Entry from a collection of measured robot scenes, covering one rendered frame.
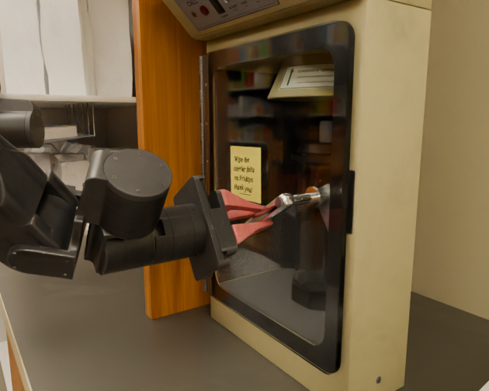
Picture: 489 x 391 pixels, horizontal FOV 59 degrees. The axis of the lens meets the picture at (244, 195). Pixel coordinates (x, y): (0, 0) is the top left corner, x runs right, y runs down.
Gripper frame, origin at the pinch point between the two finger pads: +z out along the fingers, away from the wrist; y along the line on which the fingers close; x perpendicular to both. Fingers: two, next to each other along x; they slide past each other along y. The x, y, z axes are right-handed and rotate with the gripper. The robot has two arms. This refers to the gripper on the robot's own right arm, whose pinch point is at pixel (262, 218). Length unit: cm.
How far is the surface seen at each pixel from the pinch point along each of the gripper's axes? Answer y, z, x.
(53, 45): 94, 1, 83
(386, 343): -18.4, 12.2, 0.3
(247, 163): 9.5, 4.0, 4.6
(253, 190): 5.7, 4.0, 5.4
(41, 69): 92, -2, 93
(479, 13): 26, 49, -13
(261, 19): 22.7, 3.2, -8.7
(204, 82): 25.8, 3.9, 8.5
